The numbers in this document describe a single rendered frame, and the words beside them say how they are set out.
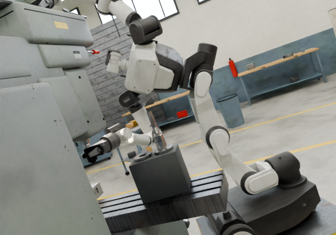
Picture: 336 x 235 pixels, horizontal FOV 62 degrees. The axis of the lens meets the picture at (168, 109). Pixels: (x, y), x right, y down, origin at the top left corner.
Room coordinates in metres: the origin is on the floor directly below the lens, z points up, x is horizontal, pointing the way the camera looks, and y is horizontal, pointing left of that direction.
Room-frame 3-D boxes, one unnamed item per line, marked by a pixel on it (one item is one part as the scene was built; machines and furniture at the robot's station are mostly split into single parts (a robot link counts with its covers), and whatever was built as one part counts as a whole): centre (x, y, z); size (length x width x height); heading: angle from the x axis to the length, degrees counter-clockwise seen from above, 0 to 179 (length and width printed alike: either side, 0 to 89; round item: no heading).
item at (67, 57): (1.29, 0.44, 1.68); 0.34 x 0.24 x 0.10; 162
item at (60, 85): (1.14, 0.48, 1.47); 0.24 x 0.19 x 0.26; 72
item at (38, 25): (1.31, 0.43, 1.81); 0.47 x 0.26 x 0.16; 162
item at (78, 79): (1.32, 0.43, 1.47); 0.21 x 0.19 x 0.32; 72
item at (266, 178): (1.67, -0.36, 0.68); 0.21 x 0.20 x 0.13; 95
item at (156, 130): (1.23, 0.08, 1.27); 0.03 x 0.03 x 0.11
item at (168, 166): (1.24, 0.13, 1.05); 0.22 x 0.12 x 0.20; 81
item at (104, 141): (1.40, 0.37, 1.23); 0.13 x 0.12 x 0.10; 57
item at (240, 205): (1.66, -0.33, 0.59); 0.64 x 0.52 x 0.33; 95
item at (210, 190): (1.35, 0.48, 0.91); 1.24 x 0.23 x 0.08; 72
